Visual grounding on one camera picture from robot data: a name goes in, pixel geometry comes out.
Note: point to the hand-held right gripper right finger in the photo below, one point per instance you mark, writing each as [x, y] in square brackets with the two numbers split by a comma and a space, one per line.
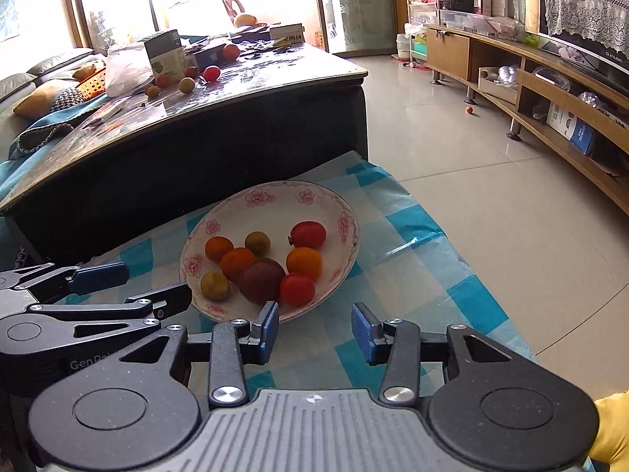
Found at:
[362, 329]

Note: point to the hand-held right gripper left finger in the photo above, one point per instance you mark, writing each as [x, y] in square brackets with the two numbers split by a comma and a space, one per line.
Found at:
[268, 328]

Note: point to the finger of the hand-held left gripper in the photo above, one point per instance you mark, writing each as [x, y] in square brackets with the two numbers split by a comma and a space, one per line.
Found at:
[98, 275]
[162, 297]

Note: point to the red tomato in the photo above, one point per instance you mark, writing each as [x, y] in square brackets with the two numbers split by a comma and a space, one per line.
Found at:
[308, 234]
[212, 73]
[297, 289]

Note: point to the greenish brown round fruit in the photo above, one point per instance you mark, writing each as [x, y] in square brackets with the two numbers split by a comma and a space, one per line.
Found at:
[257, 242]
[153, 91]
[215, 285]
[185, 84]

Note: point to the orange tangerine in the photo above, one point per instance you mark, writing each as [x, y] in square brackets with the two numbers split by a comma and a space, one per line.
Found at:
[304, 261]
[236, 261]
[217, 247]

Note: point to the white floral plate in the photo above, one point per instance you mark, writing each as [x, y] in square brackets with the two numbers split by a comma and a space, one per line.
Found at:
[280, 206]

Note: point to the dark red plum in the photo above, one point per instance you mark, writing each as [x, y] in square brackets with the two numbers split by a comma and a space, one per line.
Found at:
[260, 280]

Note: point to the blue checkered cloth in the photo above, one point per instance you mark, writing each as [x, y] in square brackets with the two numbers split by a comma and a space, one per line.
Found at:
[417, 275]

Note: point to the black white patterned trim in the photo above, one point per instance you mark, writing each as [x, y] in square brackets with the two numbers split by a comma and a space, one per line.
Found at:
[20, 255]

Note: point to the dark coffee table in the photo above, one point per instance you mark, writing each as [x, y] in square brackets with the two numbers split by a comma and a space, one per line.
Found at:
[147, 162]

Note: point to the knitted dark bag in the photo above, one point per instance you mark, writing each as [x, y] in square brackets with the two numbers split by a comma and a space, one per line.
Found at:
[44, 136]

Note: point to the yellow pillow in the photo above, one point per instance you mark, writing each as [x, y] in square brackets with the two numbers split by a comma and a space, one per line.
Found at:
[37, 101]

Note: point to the orange plastic basket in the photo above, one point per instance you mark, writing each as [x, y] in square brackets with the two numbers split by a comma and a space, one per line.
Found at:
[92, 81]

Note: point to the small orange fruit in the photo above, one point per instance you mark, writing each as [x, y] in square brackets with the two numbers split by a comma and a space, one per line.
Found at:
[162, 81]

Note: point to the white plastic bag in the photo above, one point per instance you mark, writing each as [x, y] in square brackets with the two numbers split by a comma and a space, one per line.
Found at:
[127, 69]

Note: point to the grey sofa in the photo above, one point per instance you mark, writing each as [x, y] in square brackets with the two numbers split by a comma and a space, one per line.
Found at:
[19, 81]

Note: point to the dark red round fruit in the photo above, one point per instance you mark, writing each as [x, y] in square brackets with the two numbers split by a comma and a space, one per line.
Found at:
[190, 72]

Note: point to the grey white carton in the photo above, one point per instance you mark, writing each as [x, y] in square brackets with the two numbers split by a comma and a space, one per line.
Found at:
[164, 56]

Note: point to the orange red round fruit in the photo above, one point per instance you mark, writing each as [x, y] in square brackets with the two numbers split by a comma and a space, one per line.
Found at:
[231, 52]

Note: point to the person's yellow garment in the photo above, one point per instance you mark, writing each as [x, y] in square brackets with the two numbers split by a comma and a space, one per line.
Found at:
[612, 427]

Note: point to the yellow mango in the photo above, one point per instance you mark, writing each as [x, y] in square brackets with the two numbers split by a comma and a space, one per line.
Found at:
[244, 20]

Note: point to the wooden tv cabinet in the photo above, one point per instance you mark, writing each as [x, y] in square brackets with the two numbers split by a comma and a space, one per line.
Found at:
[449, 54]

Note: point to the blue white box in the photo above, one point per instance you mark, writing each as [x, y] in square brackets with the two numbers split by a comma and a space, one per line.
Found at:
[572, 128]

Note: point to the red chair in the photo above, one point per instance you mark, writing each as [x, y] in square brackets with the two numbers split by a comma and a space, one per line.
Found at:
[233, 5]

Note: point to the television with lace cover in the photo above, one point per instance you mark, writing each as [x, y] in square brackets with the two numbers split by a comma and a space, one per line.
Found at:
[580, 5]

